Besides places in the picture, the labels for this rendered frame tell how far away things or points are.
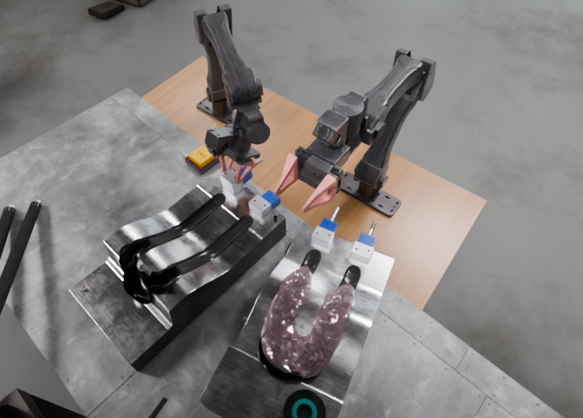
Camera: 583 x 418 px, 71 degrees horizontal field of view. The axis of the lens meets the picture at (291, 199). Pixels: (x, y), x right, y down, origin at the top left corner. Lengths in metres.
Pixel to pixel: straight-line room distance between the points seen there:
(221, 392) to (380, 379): 0.36
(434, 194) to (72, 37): 3.08
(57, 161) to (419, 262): 1.16
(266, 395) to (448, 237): 0.67
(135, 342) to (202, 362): 0.16
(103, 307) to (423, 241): 0.85
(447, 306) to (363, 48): 2.01
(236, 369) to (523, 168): 2.16
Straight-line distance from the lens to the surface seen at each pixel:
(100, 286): 1.13
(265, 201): 1.09
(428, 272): 1.17
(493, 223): 2.38
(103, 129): 1.57
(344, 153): 0.77
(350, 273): 1.06
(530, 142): 2.89
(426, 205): 1.29
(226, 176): 1.12
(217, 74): 1.32
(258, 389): 0.91
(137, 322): 1.06
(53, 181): 1.48
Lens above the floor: 1.80
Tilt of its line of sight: 54 degrees down
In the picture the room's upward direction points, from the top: straight up
